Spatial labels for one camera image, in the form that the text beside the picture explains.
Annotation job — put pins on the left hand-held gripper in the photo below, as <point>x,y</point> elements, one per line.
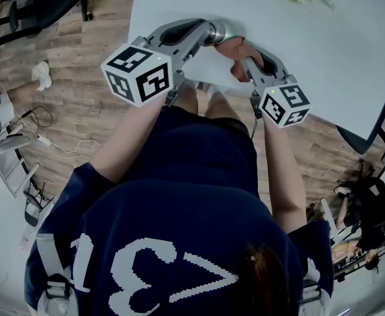
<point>152,81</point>

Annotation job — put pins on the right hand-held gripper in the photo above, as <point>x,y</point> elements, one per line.
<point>284,105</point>

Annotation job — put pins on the brown cloth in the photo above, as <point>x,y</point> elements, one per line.
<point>235,51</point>

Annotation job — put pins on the small metal cup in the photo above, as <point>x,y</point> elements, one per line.
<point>228,30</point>

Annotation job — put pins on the person's left forearm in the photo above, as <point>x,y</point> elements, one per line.
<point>126,143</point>

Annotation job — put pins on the person's right forearm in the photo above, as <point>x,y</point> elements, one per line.
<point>281,176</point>

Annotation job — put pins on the person's right leg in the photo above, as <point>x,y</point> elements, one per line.
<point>223,109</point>

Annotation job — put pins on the person's leg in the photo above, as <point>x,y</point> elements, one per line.
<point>188,99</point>
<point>223,109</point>

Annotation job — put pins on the person's left leg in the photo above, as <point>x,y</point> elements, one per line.
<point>188,99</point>

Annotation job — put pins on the black office chair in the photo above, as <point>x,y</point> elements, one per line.
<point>54,2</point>
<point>356,140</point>

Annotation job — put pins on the navy shirt white print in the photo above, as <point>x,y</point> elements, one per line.
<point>185,209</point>

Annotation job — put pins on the white power adapter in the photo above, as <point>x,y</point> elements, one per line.
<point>44,140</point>

